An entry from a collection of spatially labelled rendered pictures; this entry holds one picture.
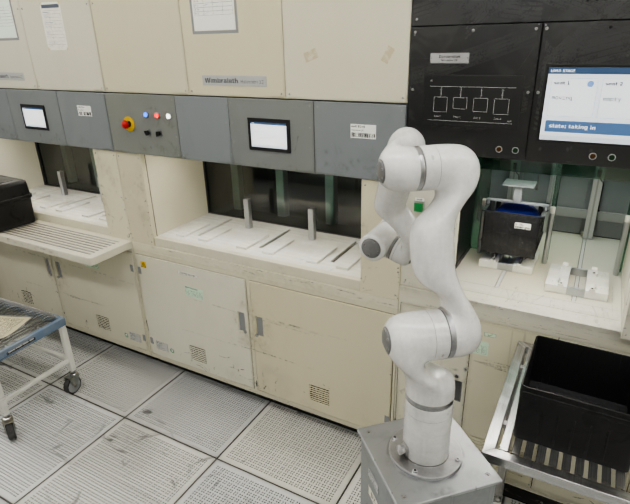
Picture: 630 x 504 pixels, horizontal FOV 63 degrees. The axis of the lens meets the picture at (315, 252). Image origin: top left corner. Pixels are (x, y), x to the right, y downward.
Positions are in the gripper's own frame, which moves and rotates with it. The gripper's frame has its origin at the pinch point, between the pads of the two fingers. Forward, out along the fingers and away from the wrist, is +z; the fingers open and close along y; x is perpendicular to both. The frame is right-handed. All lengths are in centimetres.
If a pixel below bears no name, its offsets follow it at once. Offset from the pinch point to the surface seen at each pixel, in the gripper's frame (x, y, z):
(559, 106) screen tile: 37, 41, 12
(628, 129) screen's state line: 31, 60, 12
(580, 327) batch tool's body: -35, 59, 12
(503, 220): -12, 25, 44
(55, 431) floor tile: -120, -159, -51
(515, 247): -23, 31, 44
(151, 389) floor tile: -120, -141, -4
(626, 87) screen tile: 43, 58, 12
